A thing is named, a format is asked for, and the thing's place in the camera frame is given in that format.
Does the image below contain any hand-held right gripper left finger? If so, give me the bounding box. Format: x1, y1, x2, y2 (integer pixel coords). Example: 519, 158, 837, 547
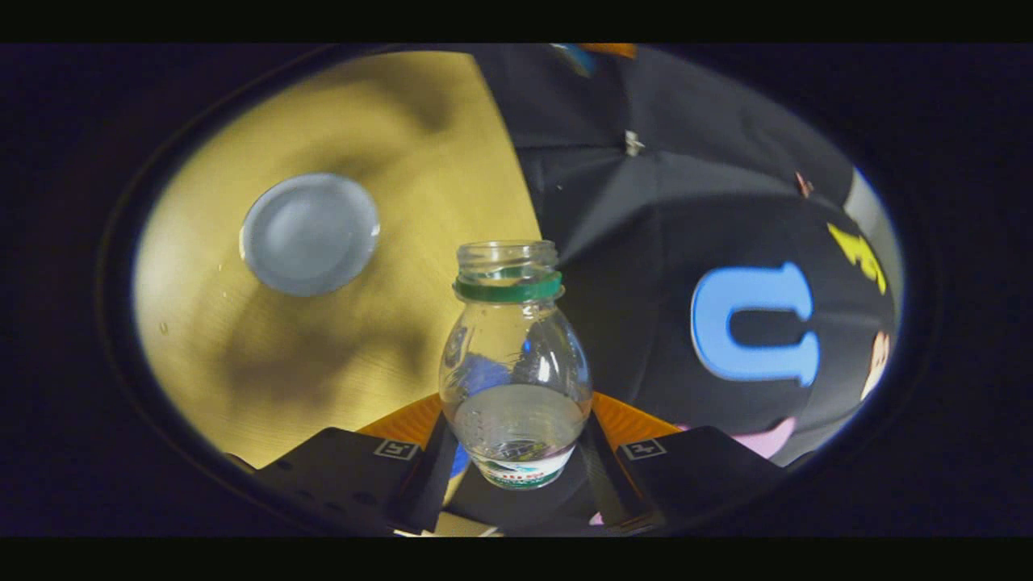
226, 394, 459, 535

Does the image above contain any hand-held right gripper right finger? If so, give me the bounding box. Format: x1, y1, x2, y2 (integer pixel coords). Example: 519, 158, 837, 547
577, 393, 788, 535

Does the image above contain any clear plastic water bottle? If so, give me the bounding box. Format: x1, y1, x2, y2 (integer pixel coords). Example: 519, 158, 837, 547
438, 240, 594, 491

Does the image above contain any blue white teacup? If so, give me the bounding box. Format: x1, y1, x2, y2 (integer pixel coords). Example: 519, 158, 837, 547
240, 173, 381, 298

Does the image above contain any black backdrop cloth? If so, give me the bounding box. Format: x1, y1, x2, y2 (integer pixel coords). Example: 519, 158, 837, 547
468, 44, 897, 537

